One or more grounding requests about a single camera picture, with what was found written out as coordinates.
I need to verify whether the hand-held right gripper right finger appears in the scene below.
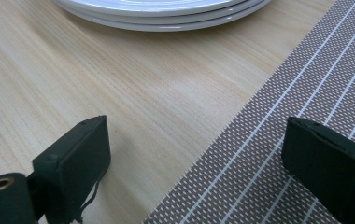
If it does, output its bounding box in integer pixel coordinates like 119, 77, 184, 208
281, 116, 355, 224

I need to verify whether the stack of white plates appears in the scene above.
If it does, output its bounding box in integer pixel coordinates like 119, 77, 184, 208
67, 0, 274, 33

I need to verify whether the white plate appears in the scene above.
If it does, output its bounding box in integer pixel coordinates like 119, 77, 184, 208
53, 0, 249, 19
57, 0, 269, 26

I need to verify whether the brown woven striped placemat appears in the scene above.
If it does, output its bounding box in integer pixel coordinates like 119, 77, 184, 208
143, 0, 355, 224

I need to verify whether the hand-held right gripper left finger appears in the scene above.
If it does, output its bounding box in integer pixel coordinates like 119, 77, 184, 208
31, 115, 112, 224

